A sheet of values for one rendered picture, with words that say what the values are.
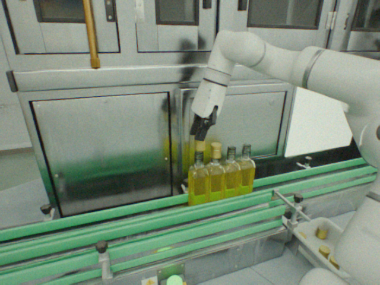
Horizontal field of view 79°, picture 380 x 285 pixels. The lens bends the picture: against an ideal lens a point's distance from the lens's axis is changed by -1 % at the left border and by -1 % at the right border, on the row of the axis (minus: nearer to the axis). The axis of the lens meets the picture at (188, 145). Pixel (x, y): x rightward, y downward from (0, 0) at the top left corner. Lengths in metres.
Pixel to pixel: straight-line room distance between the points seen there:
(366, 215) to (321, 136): 0.79
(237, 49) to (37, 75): 0.53
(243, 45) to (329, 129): 0.77
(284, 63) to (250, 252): 0.59
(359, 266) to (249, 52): 0.45
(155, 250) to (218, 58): 0.55
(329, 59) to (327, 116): 0.70
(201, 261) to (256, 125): 0.54
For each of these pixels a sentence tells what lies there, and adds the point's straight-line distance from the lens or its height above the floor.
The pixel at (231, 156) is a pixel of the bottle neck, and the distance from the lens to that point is 0.78.
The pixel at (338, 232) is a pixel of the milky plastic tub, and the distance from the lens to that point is 1.05.
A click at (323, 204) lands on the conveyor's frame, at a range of 1.14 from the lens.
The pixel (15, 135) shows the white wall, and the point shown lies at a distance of 4.14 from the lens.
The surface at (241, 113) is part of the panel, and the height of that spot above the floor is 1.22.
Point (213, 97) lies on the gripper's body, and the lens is 0.64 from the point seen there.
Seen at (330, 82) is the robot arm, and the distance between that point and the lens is 0.52.
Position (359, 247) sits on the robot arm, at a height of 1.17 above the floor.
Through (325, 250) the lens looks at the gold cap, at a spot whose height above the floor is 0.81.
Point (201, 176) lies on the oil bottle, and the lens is 0.75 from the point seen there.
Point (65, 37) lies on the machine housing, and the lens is 0.79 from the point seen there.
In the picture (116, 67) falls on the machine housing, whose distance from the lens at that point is 0.75.
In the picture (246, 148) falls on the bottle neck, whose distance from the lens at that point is 0.80.
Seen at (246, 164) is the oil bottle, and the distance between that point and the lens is 0.81.
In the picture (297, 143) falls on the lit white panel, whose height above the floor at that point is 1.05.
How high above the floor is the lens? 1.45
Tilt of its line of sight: 24 degrees down
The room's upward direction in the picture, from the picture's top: straight up
